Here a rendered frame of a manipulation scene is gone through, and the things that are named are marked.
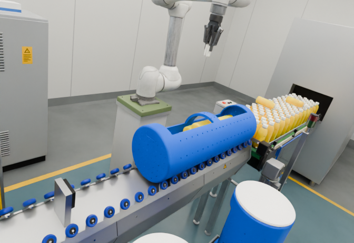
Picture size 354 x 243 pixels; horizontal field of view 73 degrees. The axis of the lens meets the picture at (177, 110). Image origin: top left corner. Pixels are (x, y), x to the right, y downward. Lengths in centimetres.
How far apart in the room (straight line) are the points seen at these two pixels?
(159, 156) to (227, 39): 584
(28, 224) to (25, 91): 156
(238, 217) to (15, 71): 201
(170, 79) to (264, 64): 454
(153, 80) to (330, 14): 473
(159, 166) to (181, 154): 11
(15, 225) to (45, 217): 9
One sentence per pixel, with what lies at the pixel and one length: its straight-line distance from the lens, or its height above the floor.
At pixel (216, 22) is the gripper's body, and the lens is 142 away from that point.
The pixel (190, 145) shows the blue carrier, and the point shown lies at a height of 117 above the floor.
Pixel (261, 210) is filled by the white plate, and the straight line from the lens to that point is 119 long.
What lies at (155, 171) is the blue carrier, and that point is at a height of 104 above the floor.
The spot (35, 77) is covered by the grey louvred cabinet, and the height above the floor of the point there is 95.
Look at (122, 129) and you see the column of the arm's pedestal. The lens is 199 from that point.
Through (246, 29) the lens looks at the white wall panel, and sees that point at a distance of 653.
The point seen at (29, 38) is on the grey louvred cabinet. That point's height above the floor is 128.
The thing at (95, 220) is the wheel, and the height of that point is 97.
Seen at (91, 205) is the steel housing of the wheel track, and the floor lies 93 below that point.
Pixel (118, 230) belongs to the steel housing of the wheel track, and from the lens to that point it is 115.
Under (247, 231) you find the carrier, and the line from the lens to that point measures 120.
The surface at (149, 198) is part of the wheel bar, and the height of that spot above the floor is 93.
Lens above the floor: 175
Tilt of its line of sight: 22 degrees down
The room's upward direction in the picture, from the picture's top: 13 degrees clockwise
